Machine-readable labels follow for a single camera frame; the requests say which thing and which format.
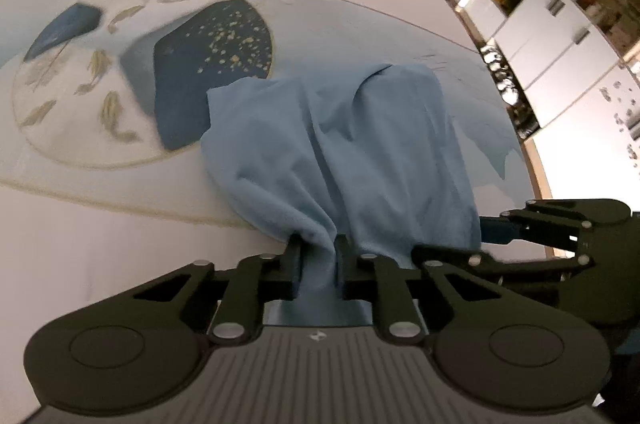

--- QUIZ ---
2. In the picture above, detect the row of shoes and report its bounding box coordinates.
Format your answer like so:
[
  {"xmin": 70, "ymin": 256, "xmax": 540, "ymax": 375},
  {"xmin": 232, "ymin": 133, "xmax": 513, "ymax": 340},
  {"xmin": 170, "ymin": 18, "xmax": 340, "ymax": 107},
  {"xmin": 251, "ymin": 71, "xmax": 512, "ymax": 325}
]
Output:
[{"xmin": 480, "ymin": 44, "xmax": 539, "ymax": 141}]

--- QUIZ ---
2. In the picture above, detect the light blue t-shirt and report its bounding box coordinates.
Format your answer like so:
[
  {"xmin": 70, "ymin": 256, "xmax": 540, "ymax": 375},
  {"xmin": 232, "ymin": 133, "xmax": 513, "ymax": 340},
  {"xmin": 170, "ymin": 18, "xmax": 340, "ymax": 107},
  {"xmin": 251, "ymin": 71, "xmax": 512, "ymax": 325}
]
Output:
[{"xmin": 201, "ymin": 63, "xmax": 480, "ymax": 326}]

